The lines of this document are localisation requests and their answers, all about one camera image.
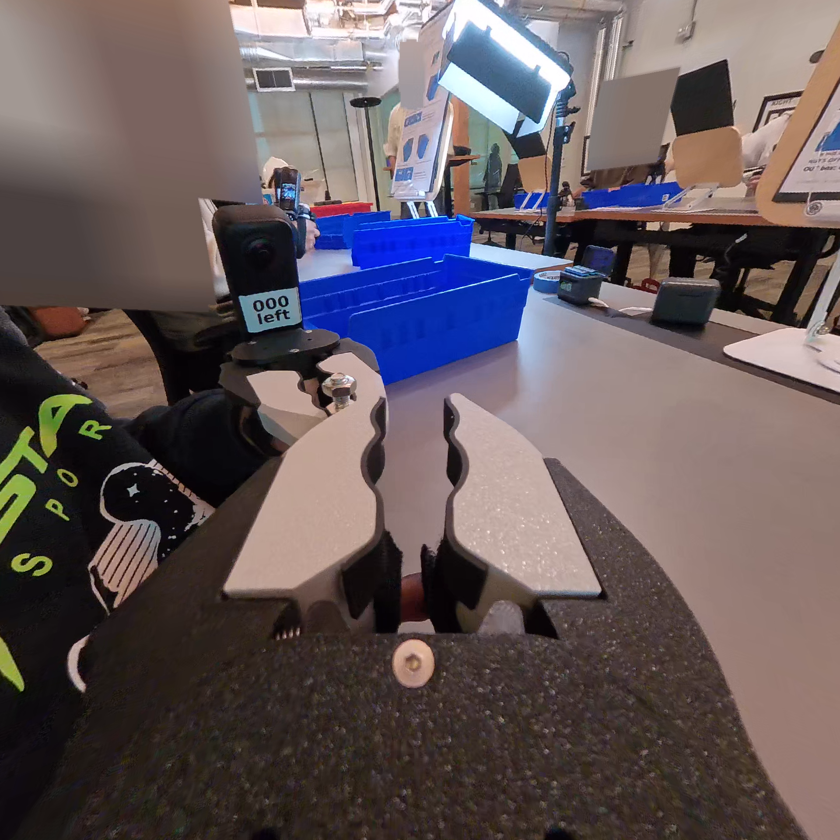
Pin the dark blue bag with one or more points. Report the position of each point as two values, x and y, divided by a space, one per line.
597 260

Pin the person's left forearm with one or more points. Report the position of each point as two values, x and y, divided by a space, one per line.
197 440

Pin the black printed shirt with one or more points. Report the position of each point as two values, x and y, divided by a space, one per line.
66 525

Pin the silver hex nut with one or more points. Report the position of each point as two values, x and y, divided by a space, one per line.
339 383

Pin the wall air vent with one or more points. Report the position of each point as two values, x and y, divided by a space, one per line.
273 79

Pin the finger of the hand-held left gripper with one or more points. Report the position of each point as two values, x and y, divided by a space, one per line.
289 407
364 374

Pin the white sign stand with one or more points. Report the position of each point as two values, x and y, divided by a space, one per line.
781 361

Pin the blue tape roll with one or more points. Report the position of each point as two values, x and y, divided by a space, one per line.
546 281

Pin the black and blue device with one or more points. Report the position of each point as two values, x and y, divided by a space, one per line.
582 285

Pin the grey tool case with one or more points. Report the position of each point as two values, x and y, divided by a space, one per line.
687 303

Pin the black floor lamp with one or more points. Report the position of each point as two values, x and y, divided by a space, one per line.
365 101

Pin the instruction sign board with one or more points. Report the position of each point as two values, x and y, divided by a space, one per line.
814 145

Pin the blue plastic bin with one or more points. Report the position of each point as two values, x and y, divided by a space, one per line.
433 322
630 196
414 243
344 230
532 201

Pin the red plastic bin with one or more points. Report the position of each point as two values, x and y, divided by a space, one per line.
341 209

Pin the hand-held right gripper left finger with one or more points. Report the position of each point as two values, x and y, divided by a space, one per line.
309 525

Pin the studio light on stand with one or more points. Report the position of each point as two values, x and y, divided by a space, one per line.
505 72

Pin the long wooden desk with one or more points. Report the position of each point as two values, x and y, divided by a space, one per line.
683 217

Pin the roll-up banner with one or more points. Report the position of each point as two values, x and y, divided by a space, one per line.
420 131

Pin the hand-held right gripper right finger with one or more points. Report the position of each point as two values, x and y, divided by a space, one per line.
519 519

